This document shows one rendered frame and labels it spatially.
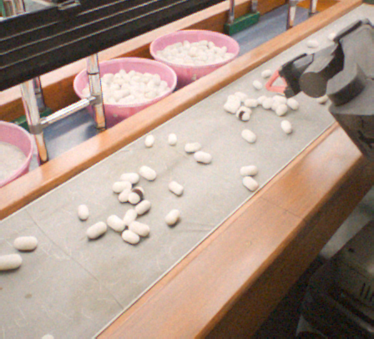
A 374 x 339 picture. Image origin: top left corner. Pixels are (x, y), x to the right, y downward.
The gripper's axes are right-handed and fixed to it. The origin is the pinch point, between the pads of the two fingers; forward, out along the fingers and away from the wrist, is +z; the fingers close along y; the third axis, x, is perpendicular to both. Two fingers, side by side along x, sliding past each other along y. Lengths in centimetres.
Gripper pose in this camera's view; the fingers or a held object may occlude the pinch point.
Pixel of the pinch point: (269, 86)
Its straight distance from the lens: 105.8
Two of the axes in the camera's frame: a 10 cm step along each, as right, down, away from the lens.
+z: -5.9, 2.0, 7.8
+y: -6.5, 4.5, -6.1
